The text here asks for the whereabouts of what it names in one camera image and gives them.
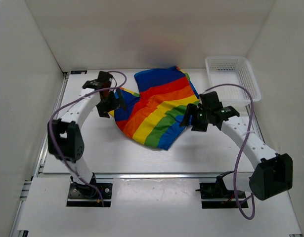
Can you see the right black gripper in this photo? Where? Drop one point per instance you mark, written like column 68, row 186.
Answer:
column 190, row 109

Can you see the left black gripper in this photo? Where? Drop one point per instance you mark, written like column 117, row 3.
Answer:
column 103, row 110

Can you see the rainbow striped shorts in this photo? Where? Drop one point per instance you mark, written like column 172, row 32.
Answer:
column 153, row 115

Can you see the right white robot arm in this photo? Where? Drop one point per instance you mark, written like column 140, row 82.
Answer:
column 273, row 172

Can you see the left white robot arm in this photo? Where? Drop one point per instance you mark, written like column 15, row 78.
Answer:
column 65, row 140

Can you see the black corner label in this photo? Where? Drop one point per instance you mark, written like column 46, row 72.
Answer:
column 78, row 72

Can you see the white plastic basket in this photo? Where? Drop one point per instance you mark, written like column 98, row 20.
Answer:
column 235, row 70

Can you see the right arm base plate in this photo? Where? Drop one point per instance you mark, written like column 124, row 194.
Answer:
column 215, row 195

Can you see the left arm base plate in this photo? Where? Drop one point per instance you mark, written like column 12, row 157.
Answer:
column 88, row 197

